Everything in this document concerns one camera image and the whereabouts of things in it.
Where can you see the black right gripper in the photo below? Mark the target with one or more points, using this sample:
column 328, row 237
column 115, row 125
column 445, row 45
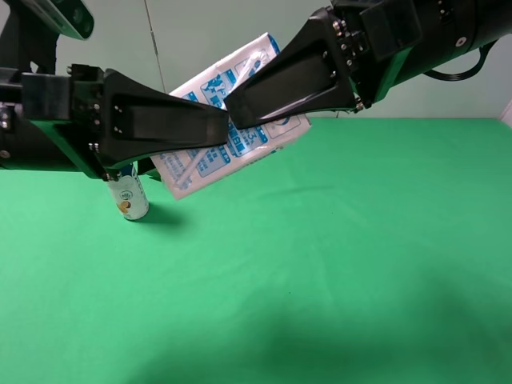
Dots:
column 345, row 58

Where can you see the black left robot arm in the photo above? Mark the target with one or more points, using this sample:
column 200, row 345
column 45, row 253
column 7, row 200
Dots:
column 29, row 37

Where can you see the blue white yogurt bottle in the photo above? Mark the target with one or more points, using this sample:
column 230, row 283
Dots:
column 128, row 193

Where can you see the green tablecloth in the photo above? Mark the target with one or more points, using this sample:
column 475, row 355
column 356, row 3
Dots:
column 370, row 251

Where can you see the red grape bunch with leaf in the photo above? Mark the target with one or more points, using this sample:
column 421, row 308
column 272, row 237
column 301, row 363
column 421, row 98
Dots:
column 146, row 167

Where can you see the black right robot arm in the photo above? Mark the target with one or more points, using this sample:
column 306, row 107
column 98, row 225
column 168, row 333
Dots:
column 451, row 29

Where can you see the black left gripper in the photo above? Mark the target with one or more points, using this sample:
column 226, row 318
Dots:
column 93, row 120

